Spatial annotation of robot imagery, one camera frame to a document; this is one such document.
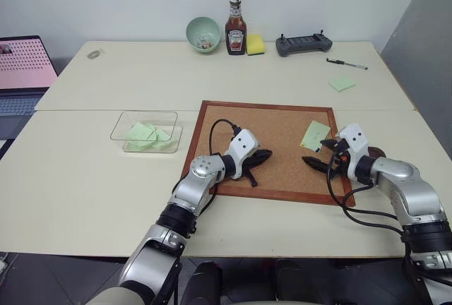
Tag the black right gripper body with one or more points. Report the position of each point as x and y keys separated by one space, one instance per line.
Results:
x=340 y=160

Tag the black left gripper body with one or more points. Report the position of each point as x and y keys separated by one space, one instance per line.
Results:
x=250 y=166

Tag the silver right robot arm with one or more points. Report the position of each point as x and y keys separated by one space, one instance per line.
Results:
x=409 y=188

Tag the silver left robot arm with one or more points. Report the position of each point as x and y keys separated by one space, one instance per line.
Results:
x=197 y=185

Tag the green sticky note with writing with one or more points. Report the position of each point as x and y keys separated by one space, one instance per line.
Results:
x=314 y=133

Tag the small brown round tray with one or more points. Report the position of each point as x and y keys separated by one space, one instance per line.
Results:
x=375 y=150

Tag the green sticky note pad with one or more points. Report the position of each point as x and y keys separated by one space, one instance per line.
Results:
x=342 y=83

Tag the plain green paper note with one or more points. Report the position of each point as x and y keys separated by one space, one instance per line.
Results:
x=141 y=145
x=139 y=131
x=161 y=135

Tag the clear plastic box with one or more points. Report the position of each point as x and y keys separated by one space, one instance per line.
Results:
x=148 y=116

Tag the wood-framed cork board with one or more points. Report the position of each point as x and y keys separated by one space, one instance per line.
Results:
x=282 y=135

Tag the black and silver pen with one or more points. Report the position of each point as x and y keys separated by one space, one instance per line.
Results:
x=346 y=63

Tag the dark grey handheld controller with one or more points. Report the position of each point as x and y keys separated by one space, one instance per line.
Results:
x=303 y=44

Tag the yellow sponge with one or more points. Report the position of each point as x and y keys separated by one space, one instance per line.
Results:
x=255 y=44

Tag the dark rounded shape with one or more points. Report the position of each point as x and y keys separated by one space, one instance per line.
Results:
x=203 y=284

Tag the ketchup bottle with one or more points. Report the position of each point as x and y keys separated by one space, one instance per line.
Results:
x=236 y=36

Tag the small items in bowl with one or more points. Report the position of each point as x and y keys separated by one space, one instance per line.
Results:
x=205 y=43

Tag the pale green bowl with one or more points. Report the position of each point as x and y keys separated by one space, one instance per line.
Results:
x=203 y=29

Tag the beige robot torso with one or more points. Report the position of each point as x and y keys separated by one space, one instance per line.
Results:
x=113 y=298

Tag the laptop with pink screen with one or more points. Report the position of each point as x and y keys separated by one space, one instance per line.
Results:
x=21 y=68

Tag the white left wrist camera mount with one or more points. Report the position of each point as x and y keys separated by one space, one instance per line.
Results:
x=243 y=144

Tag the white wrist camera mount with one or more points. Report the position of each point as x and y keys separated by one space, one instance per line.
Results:
x=355 y=139
x=243 y=144

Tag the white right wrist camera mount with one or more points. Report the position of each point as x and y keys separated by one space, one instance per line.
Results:
x=355 y=139

